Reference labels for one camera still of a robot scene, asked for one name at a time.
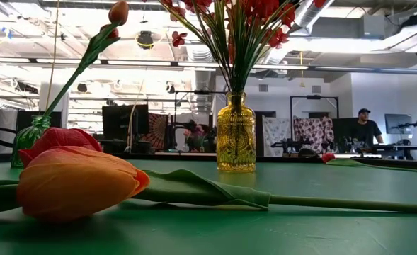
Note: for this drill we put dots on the mandala tapestry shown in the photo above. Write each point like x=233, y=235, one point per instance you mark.
x=157, y=127

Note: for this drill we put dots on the red artificial tulip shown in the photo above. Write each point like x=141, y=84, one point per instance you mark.
x=328, y=157
x=59, y=140

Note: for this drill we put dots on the dark desk monitor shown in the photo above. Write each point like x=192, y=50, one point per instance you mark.
x=398, y=123

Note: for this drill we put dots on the red small-flower bunch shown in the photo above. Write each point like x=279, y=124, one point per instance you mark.
x=278, y=38
x=179, y=39

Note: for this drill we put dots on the smooth silver air duct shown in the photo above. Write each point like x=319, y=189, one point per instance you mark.
x=309, y=14

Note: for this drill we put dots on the distant desk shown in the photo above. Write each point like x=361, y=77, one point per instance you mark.
x=395, y=147

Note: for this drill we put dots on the green table mat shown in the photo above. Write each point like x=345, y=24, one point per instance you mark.
x=300, y=233

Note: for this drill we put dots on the yellow glass vase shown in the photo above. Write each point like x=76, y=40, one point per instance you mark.
x=236, y=141

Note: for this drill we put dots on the green glass vase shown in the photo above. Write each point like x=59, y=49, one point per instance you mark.
x=25, y=141

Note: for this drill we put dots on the distant flower bouquet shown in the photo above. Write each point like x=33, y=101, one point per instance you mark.
x=195, y=137

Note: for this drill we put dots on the white patterned cloth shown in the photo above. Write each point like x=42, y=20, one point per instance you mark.
x=275, y=131

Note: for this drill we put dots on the long ceiling light rail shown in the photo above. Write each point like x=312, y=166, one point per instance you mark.
x=141, y=63

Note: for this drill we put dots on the black gantry frame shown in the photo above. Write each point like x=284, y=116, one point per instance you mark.
x=313, y=96
x=194, y=92

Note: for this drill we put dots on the person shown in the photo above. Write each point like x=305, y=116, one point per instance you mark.
x=365, y=129

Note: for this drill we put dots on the black ceiling dome camera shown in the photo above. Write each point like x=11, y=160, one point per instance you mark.
x=145, y=39

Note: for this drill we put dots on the floral patterned cloth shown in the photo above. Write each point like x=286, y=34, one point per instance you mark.
x=314, y=132

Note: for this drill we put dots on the black partition panel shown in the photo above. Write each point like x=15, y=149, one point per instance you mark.
x=341, y=129
x=56, y=120

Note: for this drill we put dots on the corrugated silver air duct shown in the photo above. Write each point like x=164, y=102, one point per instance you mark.
x=204, y=83

